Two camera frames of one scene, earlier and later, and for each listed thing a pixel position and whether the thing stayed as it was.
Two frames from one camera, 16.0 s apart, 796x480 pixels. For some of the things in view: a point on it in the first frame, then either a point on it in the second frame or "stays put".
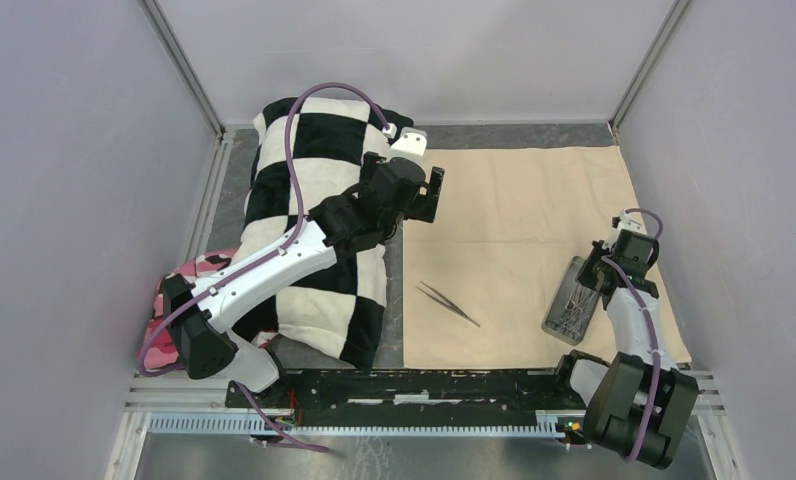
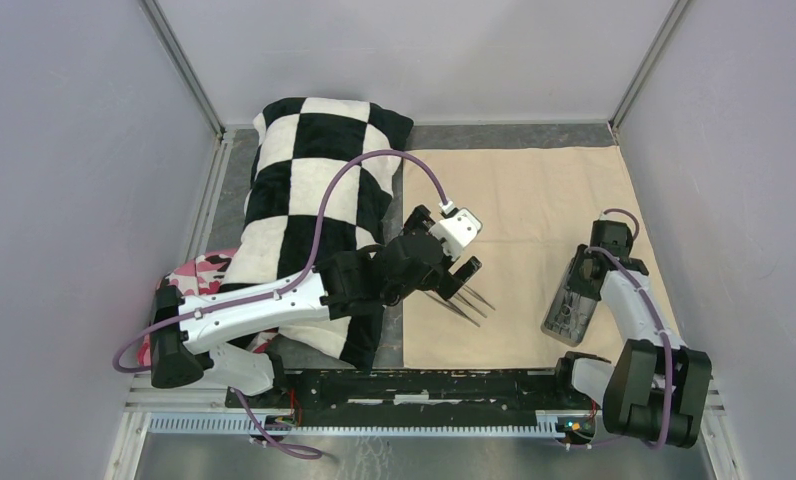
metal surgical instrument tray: [571, 305] stays put
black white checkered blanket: [343, 314] stays put
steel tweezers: [445, 305] stays put
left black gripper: [424, 207] -> [446, 283]
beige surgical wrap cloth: [476, 279] stays put
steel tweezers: [457, 311] -> [462, 298]
